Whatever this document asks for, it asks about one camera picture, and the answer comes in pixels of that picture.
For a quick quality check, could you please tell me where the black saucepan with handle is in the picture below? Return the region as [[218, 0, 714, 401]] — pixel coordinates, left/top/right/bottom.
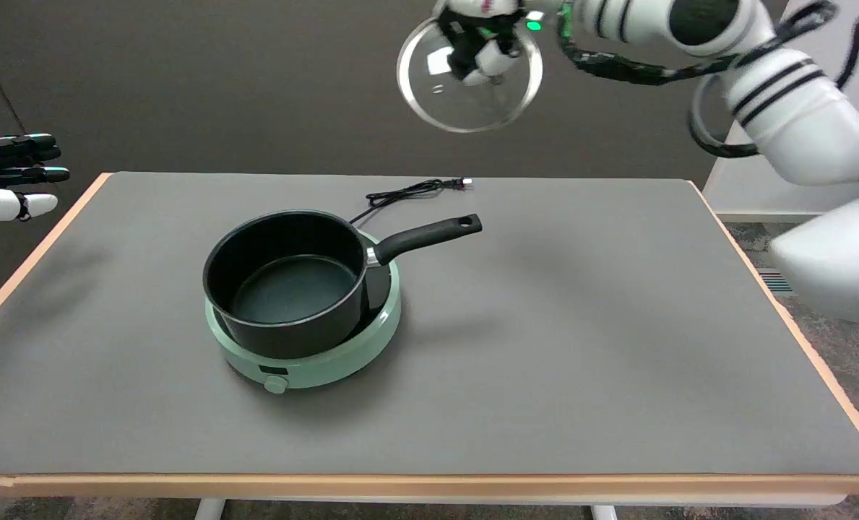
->
[[202, 209, 483, 360]]

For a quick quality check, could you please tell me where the round glass pot lid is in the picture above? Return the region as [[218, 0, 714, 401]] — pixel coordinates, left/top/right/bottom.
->
[[397, 14, 544, 134]]

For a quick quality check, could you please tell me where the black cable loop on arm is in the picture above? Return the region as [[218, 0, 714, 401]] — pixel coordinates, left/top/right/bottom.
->
[[558, 0, 859, 158]]

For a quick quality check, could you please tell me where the grey table mat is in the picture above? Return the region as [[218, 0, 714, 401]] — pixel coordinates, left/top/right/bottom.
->
[[0, 172, 859, 476]]

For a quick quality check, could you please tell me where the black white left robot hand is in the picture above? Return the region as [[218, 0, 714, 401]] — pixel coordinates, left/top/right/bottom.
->
[[0, 134, 71, 223]]

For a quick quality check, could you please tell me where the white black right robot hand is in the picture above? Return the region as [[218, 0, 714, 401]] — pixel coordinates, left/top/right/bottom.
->
[[432, 0, 543, 87]]

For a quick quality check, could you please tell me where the mint green electric hot plate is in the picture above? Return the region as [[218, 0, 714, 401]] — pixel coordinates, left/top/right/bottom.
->
[[205, 230, 402, 394]]

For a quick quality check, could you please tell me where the black power cord with plug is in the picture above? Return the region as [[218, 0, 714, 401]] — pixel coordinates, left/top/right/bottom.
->
[[348, 178, 473, 226]]

